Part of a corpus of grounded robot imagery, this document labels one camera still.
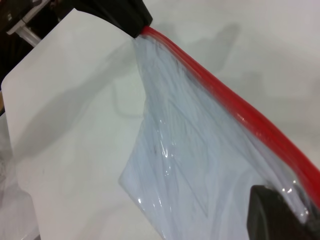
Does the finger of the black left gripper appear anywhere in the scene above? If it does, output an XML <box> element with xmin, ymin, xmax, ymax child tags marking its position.
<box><xmin>134</xmin><ymin>0</ymin><xmax>154</xmax><ymax>27</ymax></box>
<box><xmin>53</xmin><ymin>0</ymin><xmax>145</xmax><ymax>39</ymax></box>

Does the clear plastic zipper bag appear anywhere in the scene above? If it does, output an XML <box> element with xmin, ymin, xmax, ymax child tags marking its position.
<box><xmin>117</xmin><ymin>24</ymin><xmax>320</xmax><ymax>240</ymax></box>

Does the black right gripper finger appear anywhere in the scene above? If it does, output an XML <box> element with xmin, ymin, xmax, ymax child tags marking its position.
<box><xmin>245</xmin><ymin>184</ymin><xmax>320</xmax><ymax>240</ymax></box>

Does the aluminium frame bar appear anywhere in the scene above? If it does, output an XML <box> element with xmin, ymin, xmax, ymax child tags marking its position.
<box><xmin>6</xmin><ymin>13</ymin><xmax>42</xmax><ymax>47</ymax></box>

